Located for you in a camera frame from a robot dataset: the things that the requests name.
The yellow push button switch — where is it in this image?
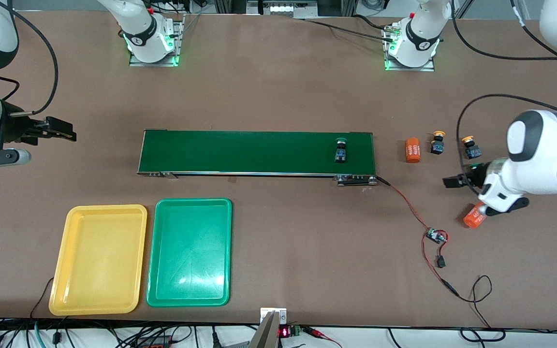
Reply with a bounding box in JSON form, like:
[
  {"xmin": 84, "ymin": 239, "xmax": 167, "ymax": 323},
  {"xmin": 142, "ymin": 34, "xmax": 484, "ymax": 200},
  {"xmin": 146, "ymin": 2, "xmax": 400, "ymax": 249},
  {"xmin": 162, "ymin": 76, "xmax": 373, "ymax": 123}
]
[
  {"xmin": 461, "ymin": 136, "xmax": 483, "ymax": 160},
  {"xmin": 430, "ymin": 130, "xmax": 447, "ymax": 155}
]

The orange cylinder white print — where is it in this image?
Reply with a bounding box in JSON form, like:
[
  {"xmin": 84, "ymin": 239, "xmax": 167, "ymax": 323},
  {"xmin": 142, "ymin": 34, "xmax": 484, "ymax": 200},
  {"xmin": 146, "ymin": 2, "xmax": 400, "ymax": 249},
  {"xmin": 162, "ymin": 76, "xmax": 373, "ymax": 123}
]
[
  {"xmin": 405, "ymin": 138, "xmax": 421, "ymax": 164},
  {"xmin": 463, "ymin": 203, "xmax": 488, "ymax": 229}
]

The small green circuit board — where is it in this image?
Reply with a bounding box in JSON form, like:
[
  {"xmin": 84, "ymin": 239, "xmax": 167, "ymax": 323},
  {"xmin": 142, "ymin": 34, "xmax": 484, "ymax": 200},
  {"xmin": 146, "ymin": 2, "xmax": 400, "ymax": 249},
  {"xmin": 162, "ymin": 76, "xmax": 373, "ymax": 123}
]
[{"xmin": 426, "ymin": 227, "xmax": 449, "ymax": 245}]

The yellow plastic tray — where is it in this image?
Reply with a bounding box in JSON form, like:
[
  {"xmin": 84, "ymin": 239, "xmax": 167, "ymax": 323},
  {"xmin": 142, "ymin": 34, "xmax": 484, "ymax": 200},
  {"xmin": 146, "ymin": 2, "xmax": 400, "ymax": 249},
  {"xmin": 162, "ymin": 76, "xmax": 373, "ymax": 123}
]
[{"xmin": 48, "ymin": 204, "xmax": 148, "ymax": 317}]

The green plastic tray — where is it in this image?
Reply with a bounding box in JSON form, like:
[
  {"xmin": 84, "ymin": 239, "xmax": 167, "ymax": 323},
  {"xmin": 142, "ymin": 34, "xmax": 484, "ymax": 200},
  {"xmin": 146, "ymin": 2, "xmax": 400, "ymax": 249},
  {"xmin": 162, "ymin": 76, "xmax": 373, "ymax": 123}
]
[{"xmin": 146, "ymin": 198, "xmax": 233, "ymax": 307}]

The green conveyor belt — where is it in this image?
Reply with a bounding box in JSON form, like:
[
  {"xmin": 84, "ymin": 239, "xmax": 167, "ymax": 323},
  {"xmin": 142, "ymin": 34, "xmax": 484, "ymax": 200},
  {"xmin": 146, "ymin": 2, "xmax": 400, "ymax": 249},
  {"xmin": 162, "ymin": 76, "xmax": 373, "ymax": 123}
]
[{"xmin": 137, "ymin": 129, "xmax": 378, "ymax": 187}]

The metal light box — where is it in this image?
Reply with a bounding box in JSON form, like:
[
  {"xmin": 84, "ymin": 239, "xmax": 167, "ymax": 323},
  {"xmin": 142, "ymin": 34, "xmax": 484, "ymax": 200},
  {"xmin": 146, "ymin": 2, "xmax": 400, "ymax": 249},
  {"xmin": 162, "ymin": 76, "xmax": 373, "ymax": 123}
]
[{"xmin": 247, "ymin": 0, "xmax": 318, "ymax": 18}]

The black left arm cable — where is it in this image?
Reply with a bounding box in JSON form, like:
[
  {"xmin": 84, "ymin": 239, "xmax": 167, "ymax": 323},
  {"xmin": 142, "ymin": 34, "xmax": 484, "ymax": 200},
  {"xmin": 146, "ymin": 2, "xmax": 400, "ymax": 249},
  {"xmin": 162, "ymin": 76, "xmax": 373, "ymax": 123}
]
[{"xmin": 451, "ymin": 0, "xmax": 557, "ymax": 177}]

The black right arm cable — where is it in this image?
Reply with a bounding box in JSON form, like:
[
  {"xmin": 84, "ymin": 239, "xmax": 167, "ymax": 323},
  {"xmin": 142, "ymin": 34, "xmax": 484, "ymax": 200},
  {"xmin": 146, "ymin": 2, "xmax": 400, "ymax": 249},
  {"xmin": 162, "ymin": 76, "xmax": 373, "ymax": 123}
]
[{"xmin": 0, "ymin": 0, "xmax": 59, "ymax": 116}]

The red black conveyor wire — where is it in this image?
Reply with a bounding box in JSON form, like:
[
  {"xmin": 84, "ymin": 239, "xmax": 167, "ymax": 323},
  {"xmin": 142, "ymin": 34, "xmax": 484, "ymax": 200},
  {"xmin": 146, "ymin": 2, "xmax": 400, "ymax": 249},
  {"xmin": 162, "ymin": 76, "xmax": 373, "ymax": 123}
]
[{"xmin": 375, "ymin": 176, "xmax": 493, "ymax": 329}]

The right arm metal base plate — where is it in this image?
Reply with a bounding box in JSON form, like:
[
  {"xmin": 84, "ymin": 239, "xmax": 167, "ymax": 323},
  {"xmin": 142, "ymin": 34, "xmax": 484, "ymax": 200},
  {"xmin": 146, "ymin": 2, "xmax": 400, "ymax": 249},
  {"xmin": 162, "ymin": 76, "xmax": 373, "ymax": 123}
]
[{"xmin": 129, "ymin": 19, "xmax": 183, "ymax": 67}]

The thin black table cable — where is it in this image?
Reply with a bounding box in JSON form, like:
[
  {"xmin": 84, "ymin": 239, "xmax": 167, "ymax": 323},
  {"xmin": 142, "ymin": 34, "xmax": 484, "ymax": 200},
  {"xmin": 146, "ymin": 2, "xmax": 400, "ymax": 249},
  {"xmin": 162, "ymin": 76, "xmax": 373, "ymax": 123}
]
[{"xmin": 30, "ymin": 277, "xmax": 55, "ymax": 319}]

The black cable to arm base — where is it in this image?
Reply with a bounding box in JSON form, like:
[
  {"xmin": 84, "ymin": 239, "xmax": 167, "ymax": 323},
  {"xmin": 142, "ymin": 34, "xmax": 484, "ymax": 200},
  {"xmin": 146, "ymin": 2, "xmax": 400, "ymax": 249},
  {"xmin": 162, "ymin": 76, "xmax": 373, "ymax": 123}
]
[{"xmin": 303, "ymin": 14, "xmax": 395, "ymax": 42}]

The grey metal camera bracket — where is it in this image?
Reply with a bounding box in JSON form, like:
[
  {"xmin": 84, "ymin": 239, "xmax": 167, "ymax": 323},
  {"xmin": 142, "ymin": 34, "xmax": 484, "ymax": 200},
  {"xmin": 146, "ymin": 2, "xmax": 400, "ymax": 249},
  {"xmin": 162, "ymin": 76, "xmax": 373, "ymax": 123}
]
[{"xmin": 249, "ymin": 307, "xmax": 288, "ymax": 348}]

